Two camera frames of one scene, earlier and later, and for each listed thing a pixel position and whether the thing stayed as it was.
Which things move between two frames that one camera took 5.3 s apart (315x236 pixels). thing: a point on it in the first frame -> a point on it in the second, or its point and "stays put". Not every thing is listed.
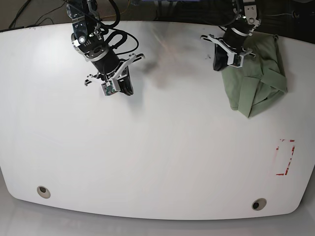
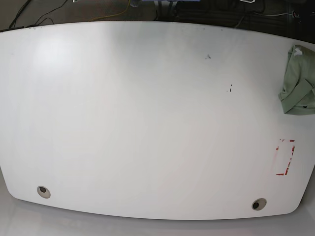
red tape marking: (293, 147) stays put
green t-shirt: (262, 77) -> (298, 95)
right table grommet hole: (258, 204) stays put
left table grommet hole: (44, 192) stays put
